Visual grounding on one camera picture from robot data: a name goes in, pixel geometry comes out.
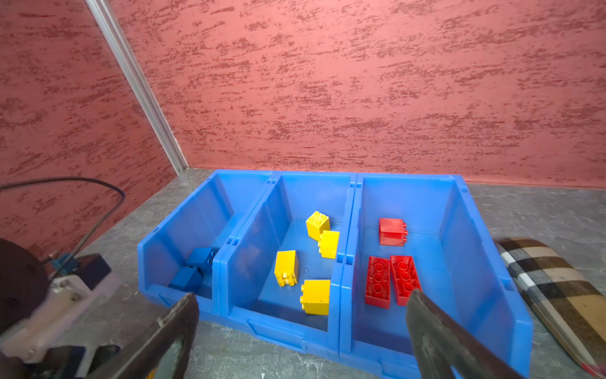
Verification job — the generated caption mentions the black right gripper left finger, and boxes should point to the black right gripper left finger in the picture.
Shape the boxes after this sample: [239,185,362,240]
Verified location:
[88,293,199,378]

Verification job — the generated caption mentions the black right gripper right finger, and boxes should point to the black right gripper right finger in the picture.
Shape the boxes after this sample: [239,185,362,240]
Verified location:
[406,290,521,378]

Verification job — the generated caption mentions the red lego brick long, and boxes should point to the red lego brick long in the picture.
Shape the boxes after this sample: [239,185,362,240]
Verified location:
[365,256,391,309]

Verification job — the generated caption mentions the red lego brick square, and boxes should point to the red lego brick square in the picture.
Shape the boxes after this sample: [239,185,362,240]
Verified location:
[379,218,408,246]

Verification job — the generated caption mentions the blue lego brick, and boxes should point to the blue lego brick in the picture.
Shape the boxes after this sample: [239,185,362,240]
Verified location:
[186,247,219,276]

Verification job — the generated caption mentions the yellow lego brick pile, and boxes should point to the yellow lego brick pile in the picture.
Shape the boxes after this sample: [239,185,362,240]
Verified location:
[318,230,340,259]

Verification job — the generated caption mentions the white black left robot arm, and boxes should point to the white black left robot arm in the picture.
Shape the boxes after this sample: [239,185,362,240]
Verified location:
[0,238,50,333]

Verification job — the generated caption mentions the blue left plastic bin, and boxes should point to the blue left plastic bin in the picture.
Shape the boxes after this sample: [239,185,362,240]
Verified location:
[137,170,271,322]

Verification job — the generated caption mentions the blue plastic bin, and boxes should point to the blue plastic bin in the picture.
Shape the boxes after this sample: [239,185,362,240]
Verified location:
[219,171,356,359]
[137,170,271,322]
[339,174,533,378]

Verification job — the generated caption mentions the blue right plastic bin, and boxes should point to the blue right plastic bin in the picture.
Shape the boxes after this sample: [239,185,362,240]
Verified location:
[339,174,533,378]

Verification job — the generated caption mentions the plaid glasses case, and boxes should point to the plaid glasses case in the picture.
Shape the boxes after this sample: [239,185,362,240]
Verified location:
[495,238,605,378]

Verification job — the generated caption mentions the blue middle plastic bin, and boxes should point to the blue middle plastic bin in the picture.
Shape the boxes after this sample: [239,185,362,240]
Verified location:
[219,171,356,359]

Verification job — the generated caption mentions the left aluminium corner post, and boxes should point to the left aluminium corner post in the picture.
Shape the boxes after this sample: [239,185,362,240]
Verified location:
[85,0,189,175]

